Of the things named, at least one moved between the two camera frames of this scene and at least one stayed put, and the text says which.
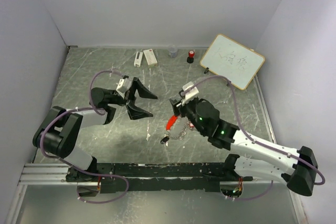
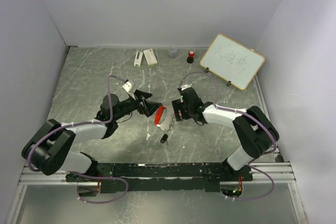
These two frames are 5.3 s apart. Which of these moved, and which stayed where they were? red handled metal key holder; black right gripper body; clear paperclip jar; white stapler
Moved: red handled metal key holder
Stayed: black right gripper body; white stapler; clear paperclip jar
